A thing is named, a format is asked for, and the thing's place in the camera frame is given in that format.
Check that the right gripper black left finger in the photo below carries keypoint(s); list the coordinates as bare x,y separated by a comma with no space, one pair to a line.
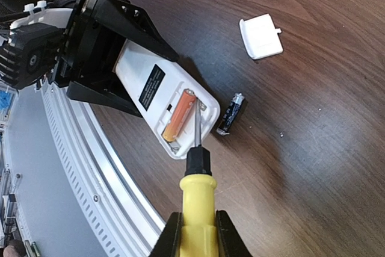
168,243

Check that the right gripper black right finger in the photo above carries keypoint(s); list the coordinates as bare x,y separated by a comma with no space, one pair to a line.
230,243

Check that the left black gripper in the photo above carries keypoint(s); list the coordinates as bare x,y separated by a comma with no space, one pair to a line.
93,39

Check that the white remote control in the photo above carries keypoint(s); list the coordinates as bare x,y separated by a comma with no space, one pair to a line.
168,94

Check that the yellow handled screwdriver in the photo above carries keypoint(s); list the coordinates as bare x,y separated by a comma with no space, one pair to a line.
198,234

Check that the black battery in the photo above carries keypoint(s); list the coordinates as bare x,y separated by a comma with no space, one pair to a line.
230,114

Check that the white battery cover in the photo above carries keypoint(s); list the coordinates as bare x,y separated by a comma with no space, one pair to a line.
260,37

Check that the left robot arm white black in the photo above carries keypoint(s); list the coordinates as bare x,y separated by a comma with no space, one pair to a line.
76,45

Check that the front aluminium rail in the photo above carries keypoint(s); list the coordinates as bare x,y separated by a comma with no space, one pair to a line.
119,214

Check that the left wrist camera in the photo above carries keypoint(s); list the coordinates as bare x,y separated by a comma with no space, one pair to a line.
32,43

